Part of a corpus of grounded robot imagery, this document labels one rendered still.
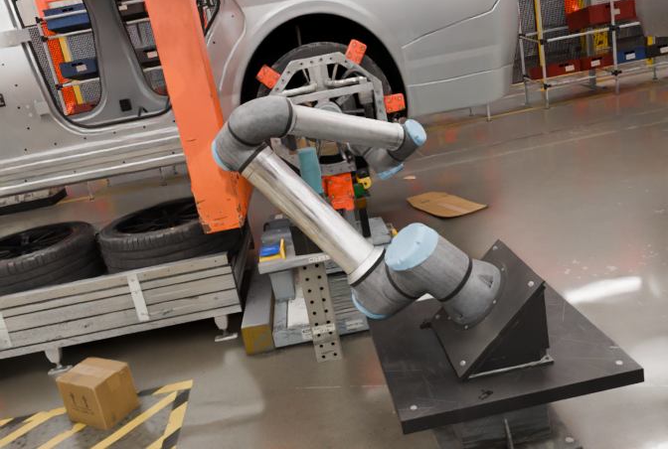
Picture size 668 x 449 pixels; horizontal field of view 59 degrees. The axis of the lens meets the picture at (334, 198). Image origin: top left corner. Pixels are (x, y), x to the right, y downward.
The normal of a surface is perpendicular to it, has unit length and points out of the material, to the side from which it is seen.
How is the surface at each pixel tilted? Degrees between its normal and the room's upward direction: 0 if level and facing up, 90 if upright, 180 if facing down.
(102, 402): 90
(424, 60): 90
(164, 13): 90
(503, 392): 0
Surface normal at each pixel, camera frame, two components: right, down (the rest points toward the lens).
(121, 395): 0.85, -0.02
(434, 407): -0.18, -0.95
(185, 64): 0.07, 0.25
